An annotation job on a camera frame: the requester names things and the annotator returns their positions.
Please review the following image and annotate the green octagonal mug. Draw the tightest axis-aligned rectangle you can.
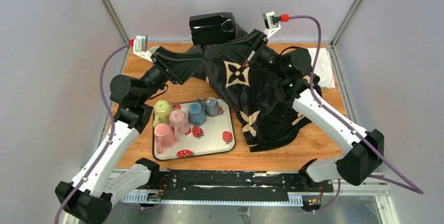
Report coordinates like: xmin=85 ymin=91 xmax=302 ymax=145
xmin=153 ymin=100 xmax=173 ymax=128

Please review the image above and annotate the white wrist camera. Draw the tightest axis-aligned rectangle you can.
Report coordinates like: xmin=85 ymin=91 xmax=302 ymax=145
xmin=263 ymin=12 xmax=281 ymax=39
xmin=131 ymin=35 xmax=153 ymax=63

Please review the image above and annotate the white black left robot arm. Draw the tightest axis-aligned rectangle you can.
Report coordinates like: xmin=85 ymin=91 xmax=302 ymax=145
xmin=54 ymin=44 xmax=204 ymax=223

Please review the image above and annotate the pink octagonal mug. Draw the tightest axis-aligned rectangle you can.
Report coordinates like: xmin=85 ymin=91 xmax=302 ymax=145
xmin=169 ymin=109 xmax=191 ymax=141

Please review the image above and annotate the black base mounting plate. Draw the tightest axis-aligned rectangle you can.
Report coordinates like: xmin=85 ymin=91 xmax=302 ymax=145
xmin=121 ymin=170 xmax=334 ymax=211

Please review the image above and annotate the grey blue dotted mug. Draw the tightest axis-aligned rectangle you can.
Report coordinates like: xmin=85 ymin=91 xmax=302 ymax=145
xmin=205 ymin=97 xmax=220 ymax=117

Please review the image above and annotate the white folded cloth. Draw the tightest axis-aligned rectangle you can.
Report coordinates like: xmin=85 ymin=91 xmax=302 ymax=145
xmin=315 ymin=48 xmax=336 ymax=89

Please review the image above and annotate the white strawberry tray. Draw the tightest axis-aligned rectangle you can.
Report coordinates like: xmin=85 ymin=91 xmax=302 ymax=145
xmin=152 ymin=98 xmax=236 ymax=161

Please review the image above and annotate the black floral plush blanket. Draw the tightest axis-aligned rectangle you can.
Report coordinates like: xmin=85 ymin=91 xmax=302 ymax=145
xmin=189 ymin=25 xmax=310 ymax=152

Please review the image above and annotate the black mug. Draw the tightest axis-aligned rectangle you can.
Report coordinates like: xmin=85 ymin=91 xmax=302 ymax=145
xmin=189 ymin=12 xmax=237 ymax=47

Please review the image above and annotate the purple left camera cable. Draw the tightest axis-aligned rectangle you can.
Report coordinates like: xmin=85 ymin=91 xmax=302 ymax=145
xmin=53 ymin=38 xmax=137 ymax=224

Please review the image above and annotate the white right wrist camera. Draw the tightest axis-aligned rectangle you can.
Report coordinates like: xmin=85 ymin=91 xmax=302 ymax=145
xmin=263 ymin=12 xmax=281 ymax=39

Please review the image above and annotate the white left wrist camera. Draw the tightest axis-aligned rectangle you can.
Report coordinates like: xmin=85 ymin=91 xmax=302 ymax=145
xmin=131 ymin=35 xmax=153 ymax=63

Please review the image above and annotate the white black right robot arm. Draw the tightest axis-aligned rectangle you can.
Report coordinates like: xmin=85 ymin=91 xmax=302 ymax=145
xmin=209 ymin=29 xmax=384 ymax=192

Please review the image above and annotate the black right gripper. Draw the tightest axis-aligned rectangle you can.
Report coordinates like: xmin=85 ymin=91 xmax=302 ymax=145
xmin=216 ymin=29 xmax=288 ymax=80

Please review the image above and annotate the pink round mug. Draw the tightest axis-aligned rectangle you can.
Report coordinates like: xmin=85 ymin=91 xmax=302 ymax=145
xmin=154 ymin=124 xmax=176 ymax=154

